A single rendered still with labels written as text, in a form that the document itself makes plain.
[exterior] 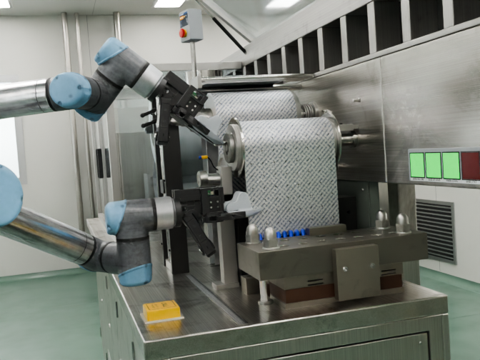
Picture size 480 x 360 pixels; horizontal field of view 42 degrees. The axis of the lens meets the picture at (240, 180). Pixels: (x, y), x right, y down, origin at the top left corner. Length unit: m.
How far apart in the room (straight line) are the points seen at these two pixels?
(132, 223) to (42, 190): 5.61
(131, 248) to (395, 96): 0.69
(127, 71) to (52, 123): 5.53
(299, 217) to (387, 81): 0.38
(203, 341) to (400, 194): 0.81
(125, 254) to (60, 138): 5.61
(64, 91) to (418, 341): 0.92
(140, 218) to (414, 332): 0.64
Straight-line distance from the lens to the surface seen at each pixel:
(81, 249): 1.46
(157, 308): 1.33
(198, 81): 1.75
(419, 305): 1.40
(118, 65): 1.47
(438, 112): 1.32
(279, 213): 1.50
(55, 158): 6.97
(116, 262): 1.43
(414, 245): 1.44
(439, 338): 1.45
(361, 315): 1.34
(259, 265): 1.29
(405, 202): 1.81
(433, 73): 1.34
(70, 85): 1.35
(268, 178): 1.49
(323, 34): 1.84
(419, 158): 1.37
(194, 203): 1.43
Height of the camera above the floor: 1.25
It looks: 3 degrees down
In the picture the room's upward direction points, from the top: 4 degrees counter-clockwise
